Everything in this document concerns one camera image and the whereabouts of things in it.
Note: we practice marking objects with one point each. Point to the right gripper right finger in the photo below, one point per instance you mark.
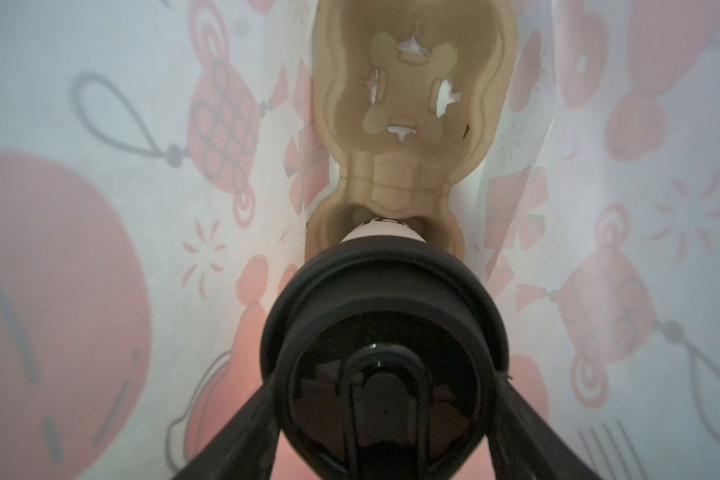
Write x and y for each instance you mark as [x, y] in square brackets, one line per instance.
[523, 446]

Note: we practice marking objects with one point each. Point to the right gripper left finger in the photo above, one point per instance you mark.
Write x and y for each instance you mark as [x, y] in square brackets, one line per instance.
[244, 448]

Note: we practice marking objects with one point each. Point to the white paper cup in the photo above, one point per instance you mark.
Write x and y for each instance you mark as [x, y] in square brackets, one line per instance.
[383, 227]

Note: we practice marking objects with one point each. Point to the red white paper bag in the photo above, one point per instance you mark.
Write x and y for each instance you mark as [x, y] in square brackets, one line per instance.
[158, 164]

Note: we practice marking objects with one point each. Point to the brown pulp cup carrier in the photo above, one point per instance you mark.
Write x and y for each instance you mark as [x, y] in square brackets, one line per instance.
[407, 98]

